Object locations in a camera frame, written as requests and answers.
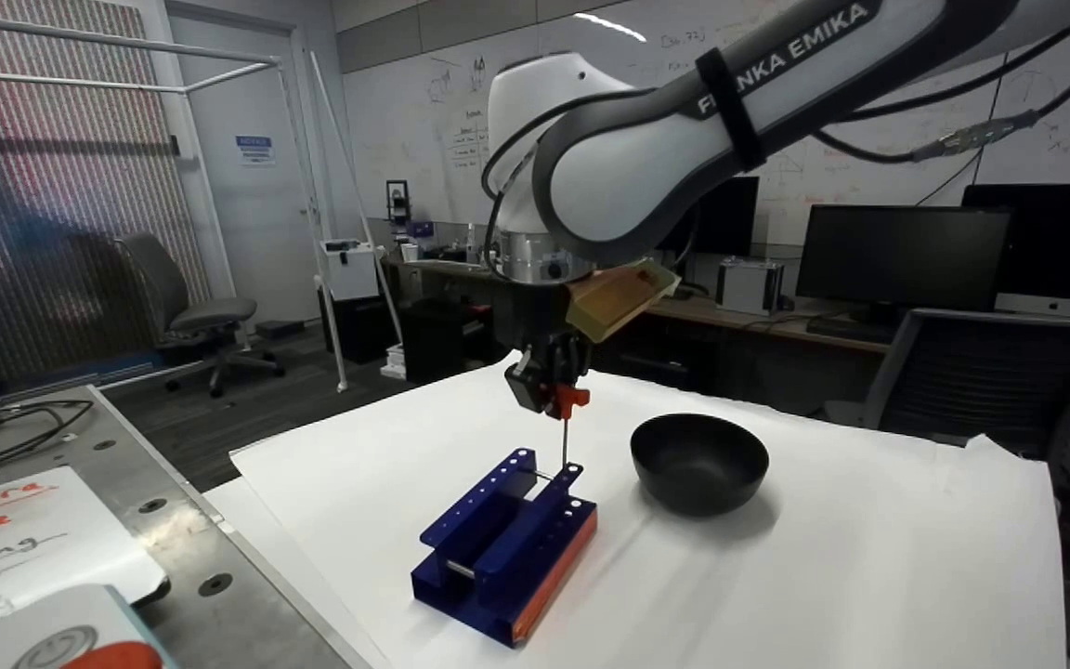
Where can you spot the white book with orange print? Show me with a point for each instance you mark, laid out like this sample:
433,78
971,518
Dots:
59,638

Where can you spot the black bowl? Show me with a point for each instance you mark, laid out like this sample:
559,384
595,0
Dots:
701,467

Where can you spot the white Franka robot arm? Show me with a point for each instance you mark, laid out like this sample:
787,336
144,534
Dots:
706,115

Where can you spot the grey office chair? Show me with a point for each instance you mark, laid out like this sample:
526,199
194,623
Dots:
187,309

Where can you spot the blue rack with orange side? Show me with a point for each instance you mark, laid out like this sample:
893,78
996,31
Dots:
503,545

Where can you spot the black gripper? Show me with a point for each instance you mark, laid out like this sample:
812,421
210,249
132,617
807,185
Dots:
544,326

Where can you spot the white handwritten paper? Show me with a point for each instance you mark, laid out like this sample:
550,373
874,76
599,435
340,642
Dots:
28,545

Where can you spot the small black monitor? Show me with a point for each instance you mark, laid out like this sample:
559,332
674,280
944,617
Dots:
724,216

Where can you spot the black mesh chair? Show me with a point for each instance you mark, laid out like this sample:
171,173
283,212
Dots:
992,375

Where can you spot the white door with blue sign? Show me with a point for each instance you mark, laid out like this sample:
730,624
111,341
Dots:
249,188

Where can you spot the white paper sheet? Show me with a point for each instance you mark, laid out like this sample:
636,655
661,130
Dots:
883,558

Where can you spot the white computer box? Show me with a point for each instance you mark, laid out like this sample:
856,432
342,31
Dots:
752,282

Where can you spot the tan wrist camera plate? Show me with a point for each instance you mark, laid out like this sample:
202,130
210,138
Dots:
617,299

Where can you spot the office desk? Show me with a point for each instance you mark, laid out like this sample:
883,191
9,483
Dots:
783,328

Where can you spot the orange object with thin shaft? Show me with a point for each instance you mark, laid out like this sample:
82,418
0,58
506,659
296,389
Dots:
569,398

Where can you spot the large black computer monitor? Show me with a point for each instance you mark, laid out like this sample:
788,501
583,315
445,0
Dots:
1062,242

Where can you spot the white cabinet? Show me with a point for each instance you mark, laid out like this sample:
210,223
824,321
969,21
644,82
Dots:
350,268

